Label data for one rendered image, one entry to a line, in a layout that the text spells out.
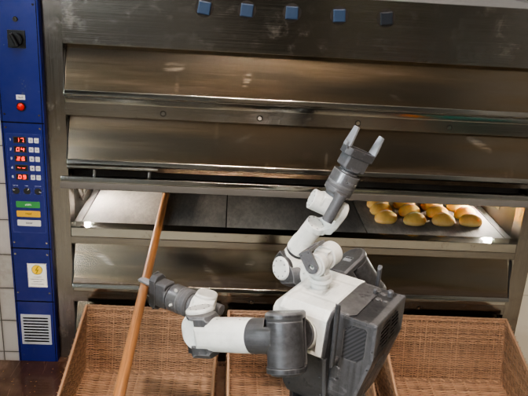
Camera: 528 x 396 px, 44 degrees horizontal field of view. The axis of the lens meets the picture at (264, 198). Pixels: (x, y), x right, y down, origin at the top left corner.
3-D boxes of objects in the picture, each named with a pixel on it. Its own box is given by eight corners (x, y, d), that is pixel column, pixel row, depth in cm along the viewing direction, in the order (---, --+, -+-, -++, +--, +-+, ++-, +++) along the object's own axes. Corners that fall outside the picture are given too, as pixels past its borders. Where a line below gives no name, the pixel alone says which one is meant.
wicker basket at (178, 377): (86, 359, 279) (83, 302, 270) (219, 364, 282) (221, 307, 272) (53, 438, 234) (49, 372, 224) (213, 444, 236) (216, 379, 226)
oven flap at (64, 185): (60, 188, 239) (72, 180, 258) (542, 208, 249) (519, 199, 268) (60, 181, 238) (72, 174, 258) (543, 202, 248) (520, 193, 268)
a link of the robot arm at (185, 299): (170, 321, 205) (199, 333, 199) (177, 287, 204) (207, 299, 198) (192, 317, 215) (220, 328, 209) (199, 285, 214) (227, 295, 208)
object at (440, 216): (351, 179, 337) (353, 169, 335) (444, 183, 340) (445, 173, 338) (375, 225, 280) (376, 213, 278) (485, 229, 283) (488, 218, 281)
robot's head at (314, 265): (340, 263, 176) (328, 237, 176) (325, 275, 169) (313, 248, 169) (321, 269, 180) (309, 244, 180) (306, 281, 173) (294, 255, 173)
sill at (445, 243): (74, 230, 267) (74, 221, 265) (509, 247, 277) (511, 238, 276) (71, 236, 261) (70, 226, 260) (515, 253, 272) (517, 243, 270)
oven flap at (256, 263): (74, 287, 268) (75, 237, 268) (505, 301, 279) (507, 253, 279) (71, 288, 264) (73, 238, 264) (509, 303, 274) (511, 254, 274)
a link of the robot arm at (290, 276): (302, 286, 224) (352, 285, 208) (274, 292, 216) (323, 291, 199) (298, 252, 225) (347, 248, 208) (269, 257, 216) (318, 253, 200)
